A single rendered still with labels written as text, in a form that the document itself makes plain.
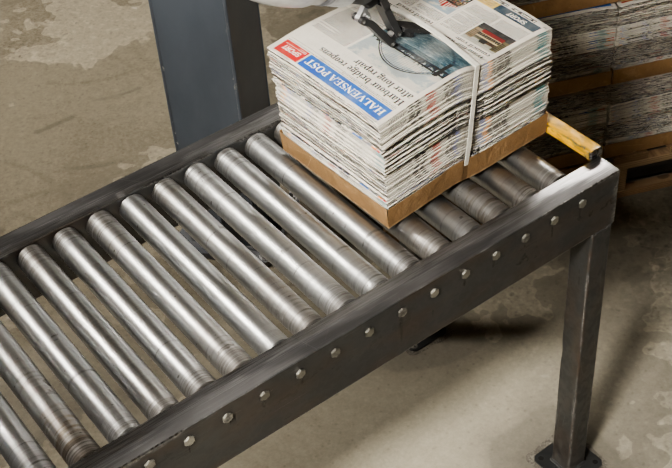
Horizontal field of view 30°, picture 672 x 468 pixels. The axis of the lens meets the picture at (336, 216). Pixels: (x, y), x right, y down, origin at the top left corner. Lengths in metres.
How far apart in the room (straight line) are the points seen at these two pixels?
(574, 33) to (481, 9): 0.85
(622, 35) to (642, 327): 0.68
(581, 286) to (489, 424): 0.58
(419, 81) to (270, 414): 0.56
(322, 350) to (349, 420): 0.95
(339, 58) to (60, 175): 1.67
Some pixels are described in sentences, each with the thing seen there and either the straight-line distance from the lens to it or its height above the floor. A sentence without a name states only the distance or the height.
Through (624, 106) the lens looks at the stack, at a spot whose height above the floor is 0.30.
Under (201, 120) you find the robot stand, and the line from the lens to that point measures 2.97.
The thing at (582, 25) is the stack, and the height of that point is 0.56.
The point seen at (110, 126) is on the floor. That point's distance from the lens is 3.71.
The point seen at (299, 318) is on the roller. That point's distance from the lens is 1.92.
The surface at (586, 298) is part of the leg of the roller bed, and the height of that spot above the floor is 0.52.
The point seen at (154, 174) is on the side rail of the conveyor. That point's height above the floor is 0.80.
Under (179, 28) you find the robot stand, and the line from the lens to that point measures 2.84.
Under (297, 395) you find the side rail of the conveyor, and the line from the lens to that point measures 1.90.
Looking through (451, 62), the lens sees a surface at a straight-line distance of 2.01.
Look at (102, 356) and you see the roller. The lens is 1.93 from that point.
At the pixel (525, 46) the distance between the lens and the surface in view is 2.07.
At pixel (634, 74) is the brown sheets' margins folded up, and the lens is 3.12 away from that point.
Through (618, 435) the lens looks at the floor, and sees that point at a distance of 2.81.
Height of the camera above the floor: 2.17
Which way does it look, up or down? 41 degrees down
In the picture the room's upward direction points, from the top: 5 degrees counter-clockwise
